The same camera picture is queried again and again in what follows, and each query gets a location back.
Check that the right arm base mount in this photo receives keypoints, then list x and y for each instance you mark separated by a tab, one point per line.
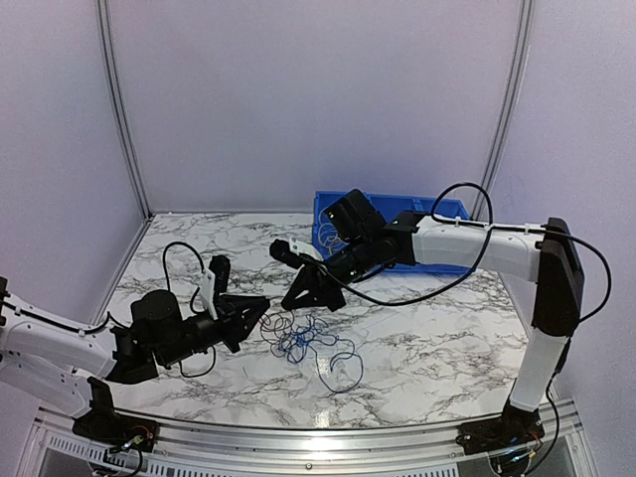
497	433

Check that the middle blue storage bin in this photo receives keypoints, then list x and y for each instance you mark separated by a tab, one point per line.
390	206

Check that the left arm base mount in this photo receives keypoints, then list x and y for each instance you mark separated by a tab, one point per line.
118	431

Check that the left blue storage bin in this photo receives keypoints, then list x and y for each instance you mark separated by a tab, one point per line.
324	235

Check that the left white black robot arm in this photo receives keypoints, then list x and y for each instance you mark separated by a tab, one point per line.
71	369

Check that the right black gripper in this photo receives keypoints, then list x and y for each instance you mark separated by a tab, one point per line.
324	294

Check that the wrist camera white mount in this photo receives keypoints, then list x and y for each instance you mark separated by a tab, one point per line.
295	253
214	282

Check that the left aluminium corner post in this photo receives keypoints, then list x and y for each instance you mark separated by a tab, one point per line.
119	111

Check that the blue storage bin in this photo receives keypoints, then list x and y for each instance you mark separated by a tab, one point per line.
324	235
449	208
390	206

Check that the aluminium corner post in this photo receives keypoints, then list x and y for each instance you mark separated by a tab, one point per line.
513	86
119	111

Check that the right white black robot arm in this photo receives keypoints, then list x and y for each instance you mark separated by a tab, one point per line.
544	255

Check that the aluminium front rail frame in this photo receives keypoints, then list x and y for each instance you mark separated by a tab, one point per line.
185	448

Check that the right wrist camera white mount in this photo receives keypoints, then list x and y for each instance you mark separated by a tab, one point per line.
295	253

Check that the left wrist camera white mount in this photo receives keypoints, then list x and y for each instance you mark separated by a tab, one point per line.
214	282

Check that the right aluminium corner post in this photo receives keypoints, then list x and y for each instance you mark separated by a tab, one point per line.
513	86

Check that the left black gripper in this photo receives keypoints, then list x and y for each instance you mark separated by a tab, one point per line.
233	317

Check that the right blue storage bin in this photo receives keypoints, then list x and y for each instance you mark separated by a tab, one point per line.
449	208

